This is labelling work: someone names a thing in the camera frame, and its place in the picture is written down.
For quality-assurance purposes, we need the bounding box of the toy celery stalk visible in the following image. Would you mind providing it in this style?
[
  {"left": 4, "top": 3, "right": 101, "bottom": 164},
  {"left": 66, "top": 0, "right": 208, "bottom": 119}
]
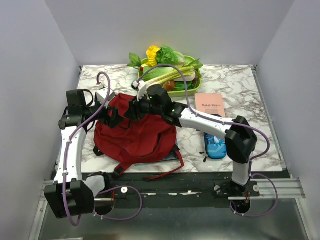
[{"left": 142, "top": 59, "right": 203, "bottom": 87}]

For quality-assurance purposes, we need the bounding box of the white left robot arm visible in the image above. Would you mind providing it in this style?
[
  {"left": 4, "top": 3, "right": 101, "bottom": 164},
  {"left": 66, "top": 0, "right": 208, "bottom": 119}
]
[{"left": 44, "top": 88, "right": 116, "bottom": 219}]

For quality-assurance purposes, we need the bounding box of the blue dinosaur pencil case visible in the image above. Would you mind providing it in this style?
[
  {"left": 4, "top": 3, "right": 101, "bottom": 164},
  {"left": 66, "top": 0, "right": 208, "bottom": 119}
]
[{"left": 203, "top": 132, "right": 227, "bottom": 160}]

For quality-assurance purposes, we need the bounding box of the red student backpack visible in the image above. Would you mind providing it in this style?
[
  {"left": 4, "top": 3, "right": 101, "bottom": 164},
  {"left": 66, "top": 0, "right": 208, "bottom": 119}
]
[{"left": 92, "top": 93, "right": 185, "bottom": 181}]

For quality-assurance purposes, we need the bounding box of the brown toy mushroom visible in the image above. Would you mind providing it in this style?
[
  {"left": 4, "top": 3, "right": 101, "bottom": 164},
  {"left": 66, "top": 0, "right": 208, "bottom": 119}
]
[{"left": 162, "top": 80, "right": 176, "bottom": 92}]

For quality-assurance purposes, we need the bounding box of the aluminium frame rail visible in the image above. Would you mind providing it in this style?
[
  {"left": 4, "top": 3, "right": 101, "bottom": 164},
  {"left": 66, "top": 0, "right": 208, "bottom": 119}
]
[{"left": 39, "top": 178, "right": 307, "bottom": 201}]

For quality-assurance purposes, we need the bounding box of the teal notebook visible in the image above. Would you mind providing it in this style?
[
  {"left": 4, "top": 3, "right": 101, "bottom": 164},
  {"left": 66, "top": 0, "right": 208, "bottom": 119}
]
[{"left": 134, "top": 138, "right": 183, "bottom": 166}]

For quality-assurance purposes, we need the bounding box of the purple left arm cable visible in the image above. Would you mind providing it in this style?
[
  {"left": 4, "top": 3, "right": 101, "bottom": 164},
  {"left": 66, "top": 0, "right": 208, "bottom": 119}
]
[{"left": 61, "top": 71, "right": 144, "bottom": 227}]

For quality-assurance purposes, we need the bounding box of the pink book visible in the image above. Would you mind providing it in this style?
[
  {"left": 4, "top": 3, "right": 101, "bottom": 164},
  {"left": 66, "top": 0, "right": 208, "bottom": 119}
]
[{"left": 194, "top": 93, "right": 226, "bottom": 118}]

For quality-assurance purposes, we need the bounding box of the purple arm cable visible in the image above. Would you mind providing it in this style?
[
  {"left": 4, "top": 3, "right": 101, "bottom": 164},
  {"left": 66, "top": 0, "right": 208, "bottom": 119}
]
[
  {"left": 61, "top": 71, "right": 144, "bottom": 227},
  {"left": 131, "top": 63, "right": 279, "bottom": 219}
]

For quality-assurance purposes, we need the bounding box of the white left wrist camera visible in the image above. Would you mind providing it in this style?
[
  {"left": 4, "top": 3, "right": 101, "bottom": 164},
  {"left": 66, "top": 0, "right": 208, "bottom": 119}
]
[{"left": 94, "top": 83, "right": 116, "bottom": 109}]

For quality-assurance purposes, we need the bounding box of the yellow toy flower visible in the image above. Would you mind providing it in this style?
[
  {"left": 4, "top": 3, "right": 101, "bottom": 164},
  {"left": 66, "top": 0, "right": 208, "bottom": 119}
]
[{"left": 146, "top": 45, "right": 161, "bottom": 67}]

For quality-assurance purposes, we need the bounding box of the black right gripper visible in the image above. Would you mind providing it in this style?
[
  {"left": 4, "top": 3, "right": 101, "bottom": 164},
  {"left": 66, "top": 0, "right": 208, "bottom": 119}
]
[{"left": 123, "top": 90, "right": 163, "bottom": 123}]

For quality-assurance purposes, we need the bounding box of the green toy lettuce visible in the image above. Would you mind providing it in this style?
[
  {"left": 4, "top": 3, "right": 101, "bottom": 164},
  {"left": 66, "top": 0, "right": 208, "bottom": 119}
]
[{"left": 155, "top": 45, "right": 186, "bottom": 67}]

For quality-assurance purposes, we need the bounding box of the green leafy sprig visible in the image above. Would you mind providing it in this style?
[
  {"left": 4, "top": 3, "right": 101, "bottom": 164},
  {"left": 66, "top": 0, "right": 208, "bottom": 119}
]
[{"left": 127, "top": 52, "right": 141, "bottom": 68}]

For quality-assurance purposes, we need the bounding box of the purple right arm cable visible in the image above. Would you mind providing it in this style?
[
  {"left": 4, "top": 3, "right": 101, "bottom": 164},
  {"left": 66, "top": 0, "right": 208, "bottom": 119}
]
[{"left": 131, "top": 63, "right": 279, "bottom": 219}]

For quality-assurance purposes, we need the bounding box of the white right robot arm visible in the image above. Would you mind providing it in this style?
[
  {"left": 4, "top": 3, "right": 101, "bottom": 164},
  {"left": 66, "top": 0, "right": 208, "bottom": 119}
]
[{"left": 124, "top": 82, "right": 258, "bottom": 196}]

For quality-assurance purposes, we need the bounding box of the green plastic tray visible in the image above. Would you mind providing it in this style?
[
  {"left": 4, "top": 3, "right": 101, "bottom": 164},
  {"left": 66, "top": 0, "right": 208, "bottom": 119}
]
[{"left": 138, "top": 56, "right": 203, "bottom": 98}]

